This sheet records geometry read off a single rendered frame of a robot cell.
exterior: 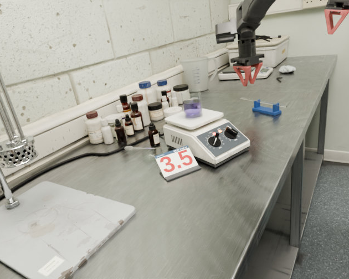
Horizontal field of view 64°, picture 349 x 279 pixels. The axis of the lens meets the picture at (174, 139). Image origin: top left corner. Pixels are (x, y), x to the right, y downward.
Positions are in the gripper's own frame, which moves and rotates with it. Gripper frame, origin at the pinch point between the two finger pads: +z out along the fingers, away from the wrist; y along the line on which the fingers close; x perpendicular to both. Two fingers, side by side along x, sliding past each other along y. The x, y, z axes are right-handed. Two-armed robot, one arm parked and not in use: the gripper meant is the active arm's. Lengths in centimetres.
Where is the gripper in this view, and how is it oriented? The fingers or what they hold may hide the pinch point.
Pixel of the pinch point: (248, 82)
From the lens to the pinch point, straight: 103.5
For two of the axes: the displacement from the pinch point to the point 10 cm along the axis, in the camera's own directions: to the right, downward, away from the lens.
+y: -8.3, 3.2, -4.5
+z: 1.4, 9.1, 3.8
